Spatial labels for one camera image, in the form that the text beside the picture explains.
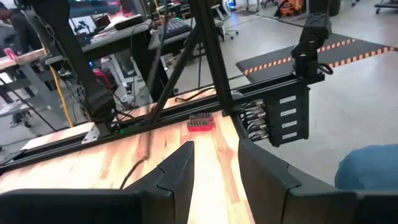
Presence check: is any yellow cable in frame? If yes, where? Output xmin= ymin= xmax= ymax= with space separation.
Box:
xmin=49 ymin=65 xmax=75 ymax=128

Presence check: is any black aluminium table frame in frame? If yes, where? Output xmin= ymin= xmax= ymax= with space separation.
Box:
xmin=0 ymin=0 xmax=326 ymax=175

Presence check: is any wooden workbench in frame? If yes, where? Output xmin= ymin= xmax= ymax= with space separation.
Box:
xmin=0 ymin=48 xmax=68 ymax=125

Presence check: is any thin black cord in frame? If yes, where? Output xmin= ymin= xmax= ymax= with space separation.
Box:
xmin=119 ymin=130 xmax=154 ymax=190

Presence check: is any red tool box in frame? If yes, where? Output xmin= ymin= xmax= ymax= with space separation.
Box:
xmin=92 ymin=67 xmax=118 ymax=91

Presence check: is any brown connector cable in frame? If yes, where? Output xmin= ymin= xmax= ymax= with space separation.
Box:
xmin=174 ymin=88 xmax=216 ymax=103

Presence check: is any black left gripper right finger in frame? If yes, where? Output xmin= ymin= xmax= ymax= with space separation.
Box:
xmin=238 ymin=139 xmax=398 ymax=224

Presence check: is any red screwdriver bit set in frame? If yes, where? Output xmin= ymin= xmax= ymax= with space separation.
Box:
xmin=187 ymin=112 xmax=215 ymax=133

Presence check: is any orange tool bag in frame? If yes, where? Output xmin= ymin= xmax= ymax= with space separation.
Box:
xmin=275 ymin=0 xmax=304 ymax=18

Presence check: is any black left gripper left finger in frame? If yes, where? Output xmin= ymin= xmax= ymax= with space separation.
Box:
xmin=0 ymin=141 xmax=195 ymax=224

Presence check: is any person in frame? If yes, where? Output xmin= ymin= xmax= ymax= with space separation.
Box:
xmin=335 ymin=144 xmax=398 ymax=190
xmin=0 ymin=2 xmax=43 ymax=58

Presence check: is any black orange-striped floor mat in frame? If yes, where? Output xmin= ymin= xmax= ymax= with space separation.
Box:
xmin=235 ymin=33 xmax=398 ymax=83

